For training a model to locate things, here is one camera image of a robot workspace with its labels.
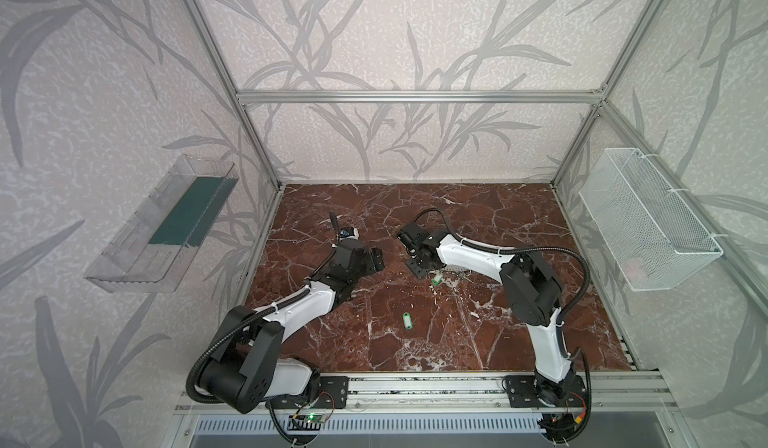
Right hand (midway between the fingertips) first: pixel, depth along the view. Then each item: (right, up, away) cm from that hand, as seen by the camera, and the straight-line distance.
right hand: (422, 254), depth 96 cm
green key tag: (+5, -8, -3) cm, 9 cm away
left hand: (-14, +3, -6) cm, 16 cm away
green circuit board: (-28, -35, -25) cm, 52 cm away
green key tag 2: (-5, -18, -10) cm, 21 cm away
